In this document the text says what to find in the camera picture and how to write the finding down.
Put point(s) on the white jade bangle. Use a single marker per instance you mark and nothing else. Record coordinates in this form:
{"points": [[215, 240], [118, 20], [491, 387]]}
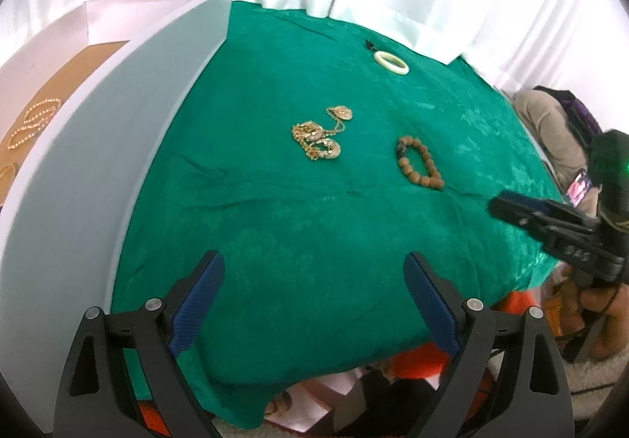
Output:
{"points": [[391, 62]]}

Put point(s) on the green satin cloth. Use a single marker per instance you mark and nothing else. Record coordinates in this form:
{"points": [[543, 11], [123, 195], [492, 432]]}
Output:
{"points": [[314, 172]]}

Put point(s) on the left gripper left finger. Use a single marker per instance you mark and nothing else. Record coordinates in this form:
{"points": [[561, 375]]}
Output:
{"points": [[96, 397]]}

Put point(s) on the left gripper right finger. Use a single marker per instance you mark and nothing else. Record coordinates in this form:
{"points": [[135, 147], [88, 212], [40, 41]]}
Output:
{"points": [[506, 377]]}

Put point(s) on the beige folded garment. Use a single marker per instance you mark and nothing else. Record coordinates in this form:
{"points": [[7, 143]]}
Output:
{"points": [[547, 122]]}

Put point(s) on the gold bangle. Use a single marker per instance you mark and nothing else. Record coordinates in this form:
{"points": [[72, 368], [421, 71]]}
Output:
{"points": [[7, 176]]}

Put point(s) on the smartphone with lit screen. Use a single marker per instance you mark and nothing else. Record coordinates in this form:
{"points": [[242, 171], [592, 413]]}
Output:
{"points": [[578, 188]]}

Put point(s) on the dark purple garment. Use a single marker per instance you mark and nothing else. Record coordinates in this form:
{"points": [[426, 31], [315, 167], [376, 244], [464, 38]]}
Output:
{"points": [[581, 122]]}

